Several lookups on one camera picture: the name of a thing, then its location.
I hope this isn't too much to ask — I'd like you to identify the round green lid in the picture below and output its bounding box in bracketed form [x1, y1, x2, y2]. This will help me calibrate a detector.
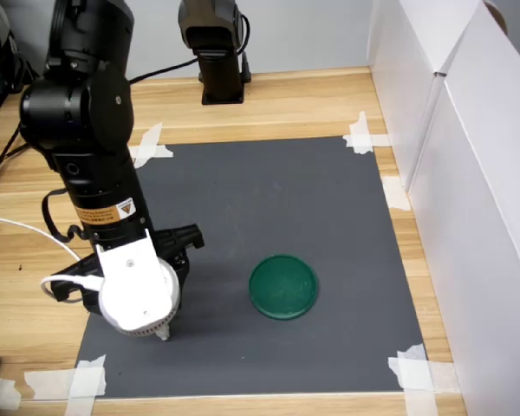
[248, 254, 320, 322]

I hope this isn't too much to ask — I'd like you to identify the white tape piece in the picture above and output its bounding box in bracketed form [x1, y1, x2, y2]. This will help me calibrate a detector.
[128, 122, 174, 170]
[0, 374, 23, 411]
[387, 343, 460, 416]
[342, 111, 391, 155]
[380, 175, 411, 212]
[23, 354, 107, 416]

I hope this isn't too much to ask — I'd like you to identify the dark grey mat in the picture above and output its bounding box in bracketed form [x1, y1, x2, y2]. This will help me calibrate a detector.
[75, 136, 430, 398]

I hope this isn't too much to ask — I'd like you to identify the black equipment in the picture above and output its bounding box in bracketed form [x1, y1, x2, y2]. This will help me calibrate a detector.
[0, 0, 49, 116]

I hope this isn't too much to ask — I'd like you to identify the white partition board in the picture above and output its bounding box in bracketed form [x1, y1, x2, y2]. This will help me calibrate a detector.
[366, 0, 489, 194]
[409, 0, 520, 416]

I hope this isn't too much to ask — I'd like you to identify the brown round object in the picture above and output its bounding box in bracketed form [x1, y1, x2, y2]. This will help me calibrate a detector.
[483, 0, 509, 36]

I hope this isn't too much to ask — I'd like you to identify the white camera box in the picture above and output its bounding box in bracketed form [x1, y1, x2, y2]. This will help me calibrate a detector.
[94, 228, 183, 340]

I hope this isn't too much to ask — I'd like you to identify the white camera cable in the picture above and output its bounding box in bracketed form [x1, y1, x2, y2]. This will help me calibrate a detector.
[0, 216, 107, 304]

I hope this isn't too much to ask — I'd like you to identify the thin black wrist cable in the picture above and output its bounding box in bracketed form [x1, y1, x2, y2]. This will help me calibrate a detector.
[41, 187, 88, 244]

